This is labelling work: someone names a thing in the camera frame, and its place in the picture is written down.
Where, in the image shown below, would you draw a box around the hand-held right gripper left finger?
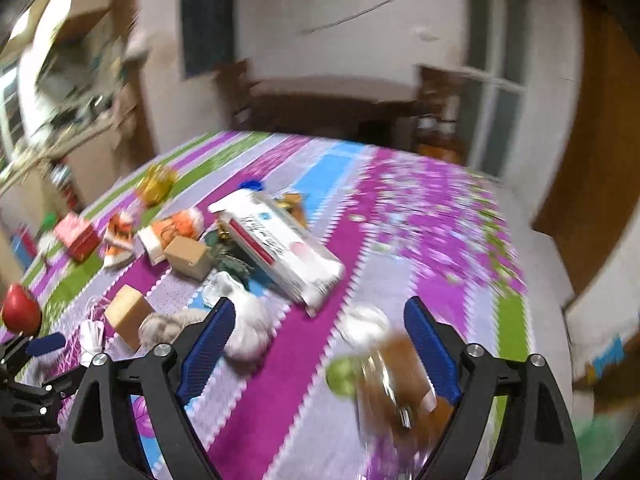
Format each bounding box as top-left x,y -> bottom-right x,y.
57,296 -> 237,480

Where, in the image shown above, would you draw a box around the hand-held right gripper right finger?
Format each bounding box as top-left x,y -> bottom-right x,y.
403,296 -> 583,480

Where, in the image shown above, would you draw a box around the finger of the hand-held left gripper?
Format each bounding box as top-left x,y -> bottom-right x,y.
0,367 -> 83,436
0,332 -> 68,376

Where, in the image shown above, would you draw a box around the red apple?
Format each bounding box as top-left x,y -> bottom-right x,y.
1,283 -> 43,335

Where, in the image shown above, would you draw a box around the beige knitted cloth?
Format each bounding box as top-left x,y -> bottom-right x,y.
137,307 -> 211,348

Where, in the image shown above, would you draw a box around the bread in clear bag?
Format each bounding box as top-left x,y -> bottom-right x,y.
350,305 -> 456,456

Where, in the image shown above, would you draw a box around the white plastic bag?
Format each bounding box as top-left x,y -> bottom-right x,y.
202,270 -> 281,361

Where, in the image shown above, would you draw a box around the green crumpled wrapper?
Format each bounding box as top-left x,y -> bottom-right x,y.
202,230 -> 251,281

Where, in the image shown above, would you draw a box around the small cardboard box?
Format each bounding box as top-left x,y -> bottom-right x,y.
104,284 -> 156,351
164,236 -> 213,281

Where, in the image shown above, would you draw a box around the green lime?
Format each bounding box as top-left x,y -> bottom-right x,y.
325,357 -> 362,400

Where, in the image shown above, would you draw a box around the floral striped tablecloth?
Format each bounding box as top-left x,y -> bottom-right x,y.
0,130 -> 538,480

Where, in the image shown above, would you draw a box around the pink box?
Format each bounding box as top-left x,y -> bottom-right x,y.
54,212 -> 102,263

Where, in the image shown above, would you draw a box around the large white tissue pack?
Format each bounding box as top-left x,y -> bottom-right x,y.
207,190 -> 347,318

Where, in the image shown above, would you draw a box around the orange white snack packet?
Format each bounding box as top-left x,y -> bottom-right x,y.
137,209 -> 206,266
102,210 -> 136,268

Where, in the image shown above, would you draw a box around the brown gold wrapper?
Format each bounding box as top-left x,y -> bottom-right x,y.
272,192 -> 308,226

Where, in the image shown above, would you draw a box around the gold foil wrapper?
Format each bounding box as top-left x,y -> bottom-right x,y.
135,164 -> 178,206

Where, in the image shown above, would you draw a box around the kitchen counter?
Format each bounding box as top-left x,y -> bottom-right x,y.
0,115 -> 121,186

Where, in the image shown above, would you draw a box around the wooden door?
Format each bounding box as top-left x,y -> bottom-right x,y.
532,0 -> 640,296

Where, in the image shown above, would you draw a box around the glass double door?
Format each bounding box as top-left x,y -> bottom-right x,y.
460,0 -> 531,181

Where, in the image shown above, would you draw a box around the wooden chair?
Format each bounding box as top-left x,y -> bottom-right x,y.
217,57 -> 253,131
415,64 -> 468,161

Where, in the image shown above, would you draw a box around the wooden dining table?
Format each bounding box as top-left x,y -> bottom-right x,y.
247,75 -> 431,151

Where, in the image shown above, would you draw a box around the white hanging bag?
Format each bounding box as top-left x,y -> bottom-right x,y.
124,25 -> 153,61

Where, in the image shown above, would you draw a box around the dark window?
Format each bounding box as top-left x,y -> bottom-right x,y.
179,0 -> 236,81

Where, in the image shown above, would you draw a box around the wooden wall cabinet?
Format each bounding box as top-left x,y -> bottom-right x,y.
60,0 -> 118,36

